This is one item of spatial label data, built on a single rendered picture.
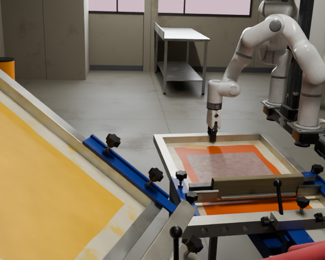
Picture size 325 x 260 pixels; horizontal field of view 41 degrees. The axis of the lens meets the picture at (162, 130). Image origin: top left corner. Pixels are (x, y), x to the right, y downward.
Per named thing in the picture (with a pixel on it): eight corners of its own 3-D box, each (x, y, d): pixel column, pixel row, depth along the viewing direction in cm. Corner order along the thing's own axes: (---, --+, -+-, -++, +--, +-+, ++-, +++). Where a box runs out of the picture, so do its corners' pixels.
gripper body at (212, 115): (224, 108, 209) (222, 130, 213) (218, 101, 219) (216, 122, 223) (209, 108, 208) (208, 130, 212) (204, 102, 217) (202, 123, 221)
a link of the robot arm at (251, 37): (285, 17, 201) (288, 19, 187) (267, 61, 208) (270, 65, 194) (251, 6, 202) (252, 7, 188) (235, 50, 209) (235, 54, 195)
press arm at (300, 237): (276, 232, 141) (278, 219, 139) (293, 231, 142) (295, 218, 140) (301, 267, 125) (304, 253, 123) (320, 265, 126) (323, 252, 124)
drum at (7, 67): (-3, 92, 742) (-6, 57, 723) (19, 92, 745) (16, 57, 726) (-10, 97, 707) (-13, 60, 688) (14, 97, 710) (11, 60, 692)
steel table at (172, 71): (188, 72, 980) (191, 22, 947) (206, 95, 770) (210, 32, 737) (153, 71, 973) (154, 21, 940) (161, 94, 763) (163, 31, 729)
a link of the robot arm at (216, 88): (237, 78, 213) (242, 83, 204) (235, 99, 217) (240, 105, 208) (207, 78, 212) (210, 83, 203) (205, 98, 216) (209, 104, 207)
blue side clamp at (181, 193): (169, 191, 173) (170, 176, 170) (181, 191, 174) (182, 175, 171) (187, 236, 145) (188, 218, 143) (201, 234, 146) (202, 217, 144)
